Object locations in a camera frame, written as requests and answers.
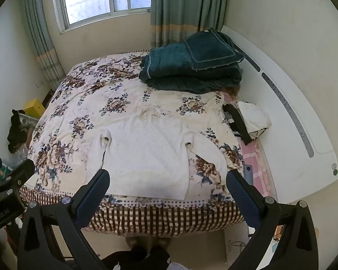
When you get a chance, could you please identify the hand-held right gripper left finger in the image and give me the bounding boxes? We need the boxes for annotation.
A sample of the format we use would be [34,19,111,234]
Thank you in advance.
[17,169,111,270]

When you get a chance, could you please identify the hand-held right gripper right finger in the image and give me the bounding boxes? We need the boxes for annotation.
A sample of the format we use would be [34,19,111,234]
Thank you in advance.
[226,169,319,270]

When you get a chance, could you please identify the white knit sweater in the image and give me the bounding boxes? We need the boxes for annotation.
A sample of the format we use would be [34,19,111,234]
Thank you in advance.
[86,105,228,201]

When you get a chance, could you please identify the dark blue flat object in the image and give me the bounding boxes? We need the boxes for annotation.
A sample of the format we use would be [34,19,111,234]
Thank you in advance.
[244,164,254,186]

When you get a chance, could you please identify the pink checked sheet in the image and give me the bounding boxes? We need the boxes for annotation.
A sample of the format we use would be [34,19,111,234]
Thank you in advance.
[222,93,276,197]

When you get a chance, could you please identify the black hanging garment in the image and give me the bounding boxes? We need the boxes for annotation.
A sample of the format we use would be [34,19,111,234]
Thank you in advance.
[7,109,31,154]

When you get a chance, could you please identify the white headboard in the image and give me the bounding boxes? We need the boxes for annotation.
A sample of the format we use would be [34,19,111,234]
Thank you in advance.
[220,24,338,203]

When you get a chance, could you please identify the yellow box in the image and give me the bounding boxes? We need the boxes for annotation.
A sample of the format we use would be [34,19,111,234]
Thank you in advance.
[24,98,46,117]

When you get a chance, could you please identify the person's legs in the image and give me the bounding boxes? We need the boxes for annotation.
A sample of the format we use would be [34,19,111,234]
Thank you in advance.
[101,246,171,270]

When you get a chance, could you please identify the white folded cloth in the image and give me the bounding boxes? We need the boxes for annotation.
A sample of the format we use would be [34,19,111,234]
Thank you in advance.
[237,101,272,140]

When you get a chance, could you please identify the floral bedspread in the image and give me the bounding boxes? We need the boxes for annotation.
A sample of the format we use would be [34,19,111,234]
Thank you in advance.
[19,50,245,237]

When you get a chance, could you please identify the grey-green curtain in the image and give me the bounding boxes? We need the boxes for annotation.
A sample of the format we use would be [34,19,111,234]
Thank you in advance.
[149,0,230,52]
[20,0,66,90]

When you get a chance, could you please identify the teal folded blanket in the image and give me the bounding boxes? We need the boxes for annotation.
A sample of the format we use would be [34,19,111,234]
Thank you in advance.
[139,43,244,95]

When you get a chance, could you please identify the teal pillow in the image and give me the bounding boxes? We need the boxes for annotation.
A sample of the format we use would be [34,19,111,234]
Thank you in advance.
[184,27,245,71]

